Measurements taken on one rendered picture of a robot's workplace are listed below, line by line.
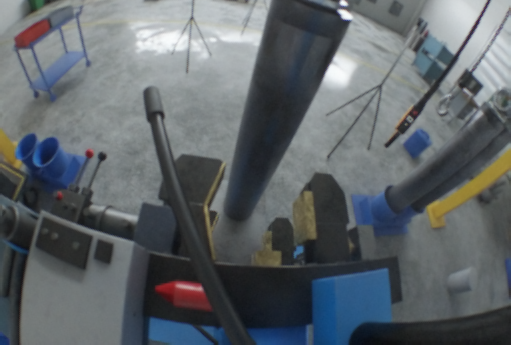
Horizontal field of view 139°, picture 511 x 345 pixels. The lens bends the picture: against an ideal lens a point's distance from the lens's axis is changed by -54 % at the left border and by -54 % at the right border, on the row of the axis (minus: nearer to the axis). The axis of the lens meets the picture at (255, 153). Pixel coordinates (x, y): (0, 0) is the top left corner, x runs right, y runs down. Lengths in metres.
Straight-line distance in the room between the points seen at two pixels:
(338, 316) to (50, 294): 0.53
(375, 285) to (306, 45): 0.55
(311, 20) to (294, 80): 0.17
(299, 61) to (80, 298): 0.67
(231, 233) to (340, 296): 1.11
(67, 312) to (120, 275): 0.14
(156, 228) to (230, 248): 0.93
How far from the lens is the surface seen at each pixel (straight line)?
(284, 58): 0.53
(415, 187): 1.73
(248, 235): 1.46
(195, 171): 0.64
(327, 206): 0.69
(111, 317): 0.40
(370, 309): 0.49
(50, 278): 0.47
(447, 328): 0.34
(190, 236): 0.20
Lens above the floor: 1.55
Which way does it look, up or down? 52 degrees down
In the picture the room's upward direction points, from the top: 19 degrees clockwise
